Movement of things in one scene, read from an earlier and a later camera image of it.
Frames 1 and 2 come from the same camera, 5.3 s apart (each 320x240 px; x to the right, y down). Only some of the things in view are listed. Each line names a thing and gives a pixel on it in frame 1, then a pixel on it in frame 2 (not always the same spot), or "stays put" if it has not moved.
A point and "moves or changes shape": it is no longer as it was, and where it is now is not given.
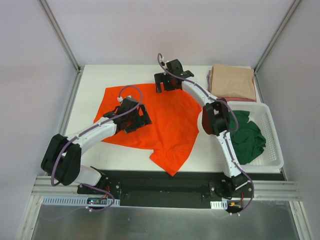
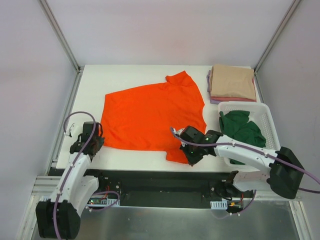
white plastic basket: (260, 113) stays put
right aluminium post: (276, 35) stays put
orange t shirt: (173, 134) moves or changes shape
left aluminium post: (48, 12) stays put
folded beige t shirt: (237, 80) stays put
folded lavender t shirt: (208, 78) stays put
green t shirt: (248, 141) stays put
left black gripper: (139, 116) to (95, 146)
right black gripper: (161, 79) to (191, 155)
